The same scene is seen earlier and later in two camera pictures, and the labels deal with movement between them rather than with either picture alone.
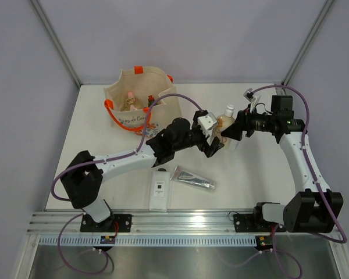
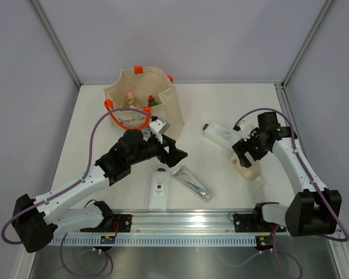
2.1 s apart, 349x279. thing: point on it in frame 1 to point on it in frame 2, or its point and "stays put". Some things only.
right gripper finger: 234,131 to 245,160
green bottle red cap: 150,100 stays put
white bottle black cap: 159,190 stays put
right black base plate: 251,222 stays put
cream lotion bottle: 223,122 to 252,172
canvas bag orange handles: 128,99 stays put
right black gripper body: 257,122 to 257,149
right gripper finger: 241,117 to 241,146
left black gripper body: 198,138 to 163,154
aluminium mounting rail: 68,222 stays put
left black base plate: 121,223 stays put
